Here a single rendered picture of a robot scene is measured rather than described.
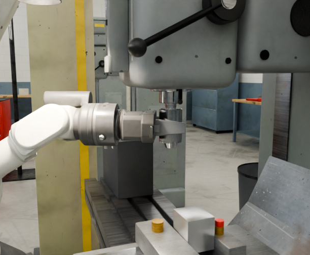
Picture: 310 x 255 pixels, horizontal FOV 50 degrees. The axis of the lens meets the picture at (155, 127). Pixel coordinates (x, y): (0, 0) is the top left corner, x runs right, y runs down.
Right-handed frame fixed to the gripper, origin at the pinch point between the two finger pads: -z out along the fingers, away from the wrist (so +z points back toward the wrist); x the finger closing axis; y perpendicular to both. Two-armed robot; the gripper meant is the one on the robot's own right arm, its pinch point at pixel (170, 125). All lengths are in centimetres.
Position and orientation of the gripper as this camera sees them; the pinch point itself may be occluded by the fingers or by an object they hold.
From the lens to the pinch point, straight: 68.8
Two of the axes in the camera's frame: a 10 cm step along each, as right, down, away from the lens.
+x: 0.5, -1.5, 9.9
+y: -0.1, 9.9, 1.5
